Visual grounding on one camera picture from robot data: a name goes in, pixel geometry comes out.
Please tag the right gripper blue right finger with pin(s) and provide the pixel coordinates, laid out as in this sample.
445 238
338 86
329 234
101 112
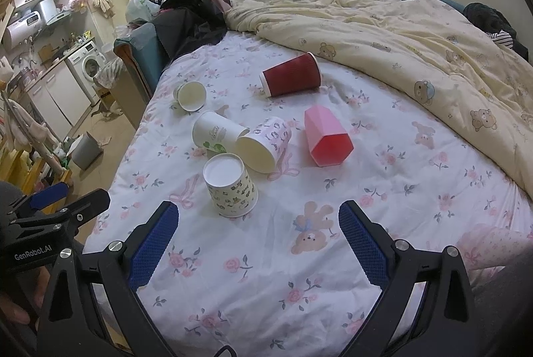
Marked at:
387 264

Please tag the pink faceted plastic cup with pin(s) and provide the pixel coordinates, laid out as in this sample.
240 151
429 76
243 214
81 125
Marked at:
328 142

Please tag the person's left hand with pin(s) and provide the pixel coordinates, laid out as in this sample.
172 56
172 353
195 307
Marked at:
22 297

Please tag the dark red paper cup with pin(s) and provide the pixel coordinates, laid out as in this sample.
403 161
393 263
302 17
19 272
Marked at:
293 76

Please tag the cream bear print duvet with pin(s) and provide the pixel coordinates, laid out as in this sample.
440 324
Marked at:
423 48

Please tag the small white green cup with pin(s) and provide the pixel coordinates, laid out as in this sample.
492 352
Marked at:
191 96

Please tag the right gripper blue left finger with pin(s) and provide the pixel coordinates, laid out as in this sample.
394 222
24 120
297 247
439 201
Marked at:
125 270

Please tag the cream bear pattern cup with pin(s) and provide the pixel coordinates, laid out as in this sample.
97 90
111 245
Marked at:
231 189

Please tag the white kitchen cabinet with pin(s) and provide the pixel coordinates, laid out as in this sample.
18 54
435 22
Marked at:
59 100

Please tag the yellow wooden chair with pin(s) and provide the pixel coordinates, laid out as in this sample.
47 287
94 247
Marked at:
17 168

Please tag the white floral bed sheet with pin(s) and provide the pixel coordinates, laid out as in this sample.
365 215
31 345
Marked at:
282 280

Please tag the white cup green leaves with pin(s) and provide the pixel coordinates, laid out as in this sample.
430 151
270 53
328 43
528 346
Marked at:
217 133

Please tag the grey trash bin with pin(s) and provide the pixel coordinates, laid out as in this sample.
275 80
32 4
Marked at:
84 151

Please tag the dark clothes by wall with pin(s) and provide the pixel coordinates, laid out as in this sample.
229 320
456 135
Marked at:
495 25

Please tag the teal bed footboard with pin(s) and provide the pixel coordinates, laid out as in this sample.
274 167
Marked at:
144 56

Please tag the white cup pink pattern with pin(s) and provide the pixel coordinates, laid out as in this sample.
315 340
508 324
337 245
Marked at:
262 148

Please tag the white water heater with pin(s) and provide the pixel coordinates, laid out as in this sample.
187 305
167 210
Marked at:
19 31

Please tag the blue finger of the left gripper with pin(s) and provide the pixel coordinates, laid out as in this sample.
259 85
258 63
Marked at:
44 198
85 207

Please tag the white washing machine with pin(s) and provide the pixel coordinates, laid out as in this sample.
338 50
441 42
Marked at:
84 63

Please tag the black clothing pile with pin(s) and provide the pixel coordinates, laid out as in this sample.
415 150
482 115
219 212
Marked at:
183 26

